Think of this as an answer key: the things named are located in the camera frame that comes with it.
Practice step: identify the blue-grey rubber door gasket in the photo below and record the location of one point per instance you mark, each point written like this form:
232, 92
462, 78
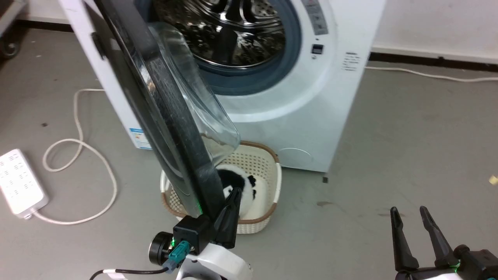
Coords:
288, 58

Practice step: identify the white front-load washing machine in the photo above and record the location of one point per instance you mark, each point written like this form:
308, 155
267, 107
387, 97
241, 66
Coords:
311, 116

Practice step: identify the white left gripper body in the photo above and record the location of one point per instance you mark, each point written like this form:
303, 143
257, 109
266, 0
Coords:
218, 264

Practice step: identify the steel washer drum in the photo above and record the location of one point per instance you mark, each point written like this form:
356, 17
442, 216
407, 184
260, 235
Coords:
253, 39

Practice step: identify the small yellow floor scrap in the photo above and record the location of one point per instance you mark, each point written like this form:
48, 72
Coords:
493, 179

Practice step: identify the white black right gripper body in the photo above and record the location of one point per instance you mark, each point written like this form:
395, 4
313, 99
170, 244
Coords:
474, 266

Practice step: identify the white power strip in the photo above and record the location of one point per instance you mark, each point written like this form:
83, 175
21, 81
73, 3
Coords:
19, 182

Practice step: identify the cream plastic laundry basket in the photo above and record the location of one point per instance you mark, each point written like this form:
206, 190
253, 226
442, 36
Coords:
257, 163

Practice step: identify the black round gripper knob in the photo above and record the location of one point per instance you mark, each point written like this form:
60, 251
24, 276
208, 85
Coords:
160, 249

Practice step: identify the grey cart with wheel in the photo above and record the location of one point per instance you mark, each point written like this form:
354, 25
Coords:
9, 48

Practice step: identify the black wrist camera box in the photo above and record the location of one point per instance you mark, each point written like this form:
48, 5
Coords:
192, 233

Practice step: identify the black and white panda plush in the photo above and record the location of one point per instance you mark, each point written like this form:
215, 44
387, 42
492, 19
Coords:
253, 206

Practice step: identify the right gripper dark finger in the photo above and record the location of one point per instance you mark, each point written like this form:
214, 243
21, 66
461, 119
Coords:
437, 241
400, 241

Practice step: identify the blue energy label sticker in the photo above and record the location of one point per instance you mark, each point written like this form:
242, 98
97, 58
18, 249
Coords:
141, 140

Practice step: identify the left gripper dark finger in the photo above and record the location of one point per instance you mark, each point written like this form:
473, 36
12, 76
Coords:
229, 221

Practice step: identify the black-rimmed glass washer door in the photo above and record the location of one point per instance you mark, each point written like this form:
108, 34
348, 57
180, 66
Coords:
171, 116

